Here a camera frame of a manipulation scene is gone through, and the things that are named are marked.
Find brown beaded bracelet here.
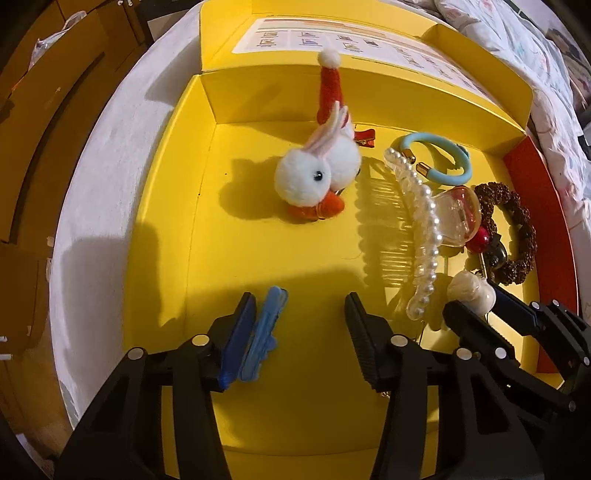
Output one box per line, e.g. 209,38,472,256
475,183,539,284

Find blue hair clip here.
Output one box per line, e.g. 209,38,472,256
239,286,289,383

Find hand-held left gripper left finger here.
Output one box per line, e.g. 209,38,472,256
55,291,259,480

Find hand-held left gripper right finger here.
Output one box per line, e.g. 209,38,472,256
344,292,543,480

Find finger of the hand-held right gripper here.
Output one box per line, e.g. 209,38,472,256
442,300,574,415
489,281,591,371

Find white bed sheet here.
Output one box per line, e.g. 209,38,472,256
48,0,204,430

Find wooden cabinet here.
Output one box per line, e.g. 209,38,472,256
0,0,153,462

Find light blue hair tie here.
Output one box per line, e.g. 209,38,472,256
398,131,472,183

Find white plush bunny hair clip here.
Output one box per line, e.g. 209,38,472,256
274,100,362,223

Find yellow cardboard box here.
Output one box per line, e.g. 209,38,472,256
122,0,580,480

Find printed quilt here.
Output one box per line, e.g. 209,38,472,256
434,0,591,241

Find red santa hat hair clip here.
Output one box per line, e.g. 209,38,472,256
316,47,377,149

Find white plastic bag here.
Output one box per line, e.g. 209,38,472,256
34,11,95,51

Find pearl hair claw clip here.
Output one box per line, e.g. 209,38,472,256
383,148,483,330

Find red bead hair tie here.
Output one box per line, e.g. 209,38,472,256
466,226,509,273

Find white pom-pom hair tie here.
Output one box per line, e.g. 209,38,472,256
447,271,497,317

